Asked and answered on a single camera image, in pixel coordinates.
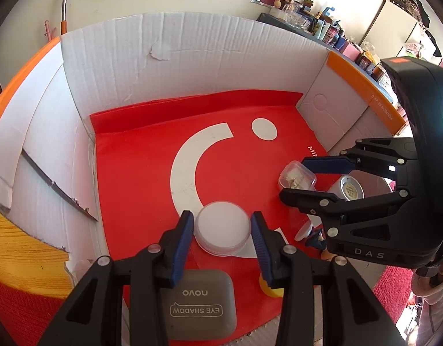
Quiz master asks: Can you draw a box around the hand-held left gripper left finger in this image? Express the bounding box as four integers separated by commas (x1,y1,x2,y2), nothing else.
38,210,194,346

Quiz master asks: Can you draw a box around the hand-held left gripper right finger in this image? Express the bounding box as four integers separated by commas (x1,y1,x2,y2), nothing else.
251,211,404,346

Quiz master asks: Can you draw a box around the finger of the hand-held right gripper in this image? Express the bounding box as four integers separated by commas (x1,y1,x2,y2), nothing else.
301,137,418,184
279,187,417,238

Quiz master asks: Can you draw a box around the small clear plastic box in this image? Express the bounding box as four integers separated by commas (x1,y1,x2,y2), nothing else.
278,161,317,192

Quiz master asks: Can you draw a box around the small white cup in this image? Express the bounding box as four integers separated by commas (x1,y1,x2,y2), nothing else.
326,175,363,202

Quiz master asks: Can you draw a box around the brown-haired doll figurine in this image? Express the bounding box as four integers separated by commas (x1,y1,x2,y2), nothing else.
294,221,332,262

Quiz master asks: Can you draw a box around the white round jar lid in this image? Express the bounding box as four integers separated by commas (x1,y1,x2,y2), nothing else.
194,202,251,257

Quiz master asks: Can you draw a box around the yellow round tin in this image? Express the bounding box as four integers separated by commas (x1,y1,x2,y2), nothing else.
259,274,284,298

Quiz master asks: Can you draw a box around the grey eyeshadow case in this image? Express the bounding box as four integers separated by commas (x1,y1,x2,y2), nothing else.
160,269,238,340

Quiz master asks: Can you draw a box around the orange cardboard box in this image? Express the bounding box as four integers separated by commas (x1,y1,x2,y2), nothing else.
0,12,413,346

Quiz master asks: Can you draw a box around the person's right forearm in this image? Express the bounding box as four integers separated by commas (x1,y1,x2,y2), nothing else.
410,252,443,346

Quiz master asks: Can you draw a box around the white wardrobe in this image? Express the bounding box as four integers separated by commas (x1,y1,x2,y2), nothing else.
360,0,443,69

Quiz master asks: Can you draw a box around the row of bottles and cups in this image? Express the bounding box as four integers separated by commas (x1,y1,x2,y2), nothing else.
270,0,395,83

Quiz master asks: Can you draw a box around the dark patterned bag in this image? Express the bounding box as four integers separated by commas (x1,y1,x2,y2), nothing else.
387,0,429,29

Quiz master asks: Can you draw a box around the side table with blue cloth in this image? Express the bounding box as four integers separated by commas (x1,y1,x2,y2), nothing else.
257,12,398,101

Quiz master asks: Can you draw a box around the red knitted cloth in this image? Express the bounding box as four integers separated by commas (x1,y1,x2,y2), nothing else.
0,265,414,346

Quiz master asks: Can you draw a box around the silver and orange mop handle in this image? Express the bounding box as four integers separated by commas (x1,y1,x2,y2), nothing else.
59,0,73,37

